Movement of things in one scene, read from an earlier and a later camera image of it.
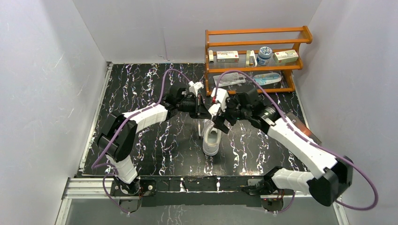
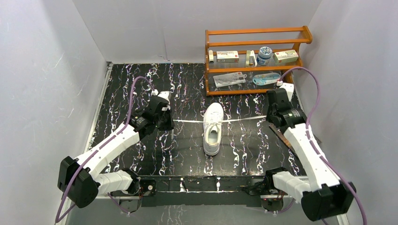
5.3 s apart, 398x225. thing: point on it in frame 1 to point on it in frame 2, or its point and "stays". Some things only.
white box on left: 227,56 stays
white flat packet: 229,78 stays
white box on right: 286,56 stays
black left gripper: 200,107 to 167,119
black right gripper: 230,101 to 268,113
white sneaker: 211,138 stays
